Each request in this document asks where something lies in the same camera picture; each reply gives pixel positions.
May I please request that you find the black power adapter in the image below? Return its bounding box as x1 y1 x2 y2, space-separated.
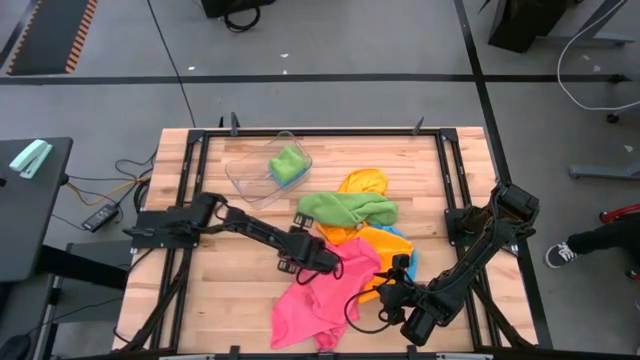
80 203 119 234

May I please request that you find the black computer tower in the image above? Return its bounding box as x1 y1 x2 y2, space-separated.
200 0 277 20
486 0 570 55

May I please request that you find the mint green stapler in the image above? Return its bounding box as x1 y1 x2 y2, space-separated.
8 138 54 181

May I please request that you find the orange microfiber towel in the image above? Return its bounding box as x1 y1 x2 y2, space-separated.
316 168 391 248
357 225 416 305

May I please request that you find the white floor cable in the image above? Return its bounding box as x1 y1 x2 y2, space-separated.
555 0 640 113

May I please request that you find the person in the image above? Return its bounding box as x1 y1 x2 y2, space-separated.
566 218 640 256

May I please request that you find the black orange-edged floor mat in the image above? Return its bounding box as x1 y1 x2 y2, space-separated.
3 0 101 77

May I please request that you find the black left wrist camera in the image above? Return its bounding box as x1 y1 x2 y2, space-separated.
305 239 341 274

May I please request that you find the red upholstered chair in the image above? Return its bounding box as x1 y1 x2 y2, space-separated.
598 202 640 282

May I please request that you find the yellow floor cable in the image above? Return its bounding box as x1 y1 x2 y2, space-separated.
64 173 154 208

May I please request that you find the black coiled cable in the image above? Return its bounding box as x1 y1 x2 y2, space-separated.
222 3 263 34

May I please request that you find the black office desk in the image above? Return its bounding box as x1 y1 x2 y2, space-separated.
0 136 74 284

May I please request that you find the grey desk foot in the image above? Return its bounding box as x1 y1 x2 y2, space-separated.
568 160 640 182

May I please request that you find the grey desk leg frame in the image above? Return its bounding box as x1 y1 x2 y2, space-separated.
542 0 637 49

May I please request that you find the black hanging cable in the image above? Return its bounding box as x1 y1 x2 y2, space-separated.
145 0 198 129

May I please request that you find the black power cable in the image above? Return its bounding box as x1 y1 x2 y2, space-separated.
51 148 159 232

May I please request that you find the clear plastic bin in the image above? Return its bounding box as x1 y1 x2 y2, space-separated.
224 130 314 210

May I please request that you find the green microfiber towel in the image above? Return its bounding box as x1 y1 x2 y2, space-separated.
295 191 400 230
268 144 310 184

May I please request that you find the person's foot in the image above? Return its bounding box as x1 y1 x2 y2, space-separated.
544 241 581 270

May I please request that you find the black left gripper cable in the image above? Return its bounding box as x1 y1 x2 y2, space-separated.
295 254 345 287

